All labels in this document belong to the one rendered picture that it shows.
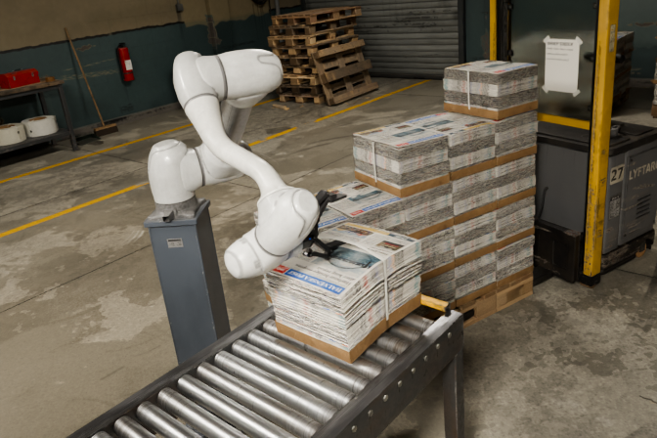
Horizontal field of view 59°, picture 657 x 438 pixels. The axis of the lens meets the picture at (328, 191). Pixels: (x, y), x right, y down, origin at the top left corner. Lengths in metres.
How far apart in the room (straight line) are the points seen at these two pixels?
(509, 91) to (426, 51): 7.16
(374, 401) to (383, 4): 9.29
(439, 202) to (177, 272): 1.24
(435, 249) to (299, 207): 1.63
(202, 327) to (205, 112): 1.08
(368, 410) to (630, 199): 2.53
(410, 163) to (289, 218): 1.38
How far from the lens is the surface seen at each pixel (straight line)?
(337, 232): 1.85
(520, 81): 3.03
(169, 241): 2.30
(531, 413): 2.76
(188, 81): 1.69
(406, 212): 2.67
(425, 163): 2.68
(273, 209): 1.33
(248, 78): 1.73
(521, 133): 3.09
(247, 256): 1.41
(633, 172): 3.69
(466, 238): 3.00
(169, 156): 2.21
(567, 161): 3.63
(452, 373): 1.93
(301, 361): 1.71
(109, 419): 1.68
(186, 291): 2.39
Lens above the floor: 1.79
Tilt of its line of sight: 20 degrees down
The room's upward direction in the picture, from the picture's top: 6 degrees counter-clockwise
